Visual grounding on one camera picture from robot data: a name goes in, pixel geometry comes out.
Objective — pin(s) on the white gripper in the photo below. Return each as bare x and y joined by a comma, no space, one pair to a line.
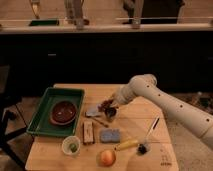
120,96

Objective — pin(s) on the blue sponge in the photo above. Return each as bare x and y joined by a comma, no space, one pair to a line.
110,136

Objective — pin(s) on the yellow handled knife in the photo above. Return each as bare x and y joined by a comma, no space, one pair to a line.
125,145

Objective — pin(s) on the wooden stick utensil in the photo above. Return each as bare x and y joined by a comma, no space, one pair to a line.
100,122

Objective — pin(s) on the white handled dish brush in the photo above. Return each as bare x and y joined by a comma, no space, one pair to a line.
143,145

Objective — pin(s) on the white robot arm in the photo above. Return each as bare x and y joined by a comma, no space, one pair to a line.
198,122

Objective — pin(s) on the orange apple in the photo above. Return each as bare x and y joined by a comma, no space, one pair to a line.
106,158

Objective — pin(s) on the metal cup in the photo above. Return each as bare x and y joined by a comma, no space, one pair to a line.
110,113

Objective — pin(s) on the green plastic tray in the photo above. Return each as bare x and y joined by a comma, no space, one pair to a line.
40,124

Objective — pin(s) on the dark purple grapes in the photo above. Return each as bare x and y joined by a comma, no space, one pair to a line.
106,106

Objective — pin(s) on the grey cloth piece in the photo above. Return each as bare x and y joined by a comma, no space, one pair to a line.
93,111

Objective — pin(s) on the white cup with green item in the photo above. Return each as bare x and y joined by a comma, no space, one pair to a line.
71,146

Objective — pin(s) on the brown wooden bowl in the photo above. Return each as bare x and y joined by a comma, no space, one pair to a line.
63,113

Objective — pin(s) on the wooden block brush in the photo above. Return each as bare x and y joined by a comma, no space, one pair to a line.
88,132

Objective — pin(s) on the black chair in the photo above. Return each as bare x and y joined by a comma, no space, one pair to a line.
5,115

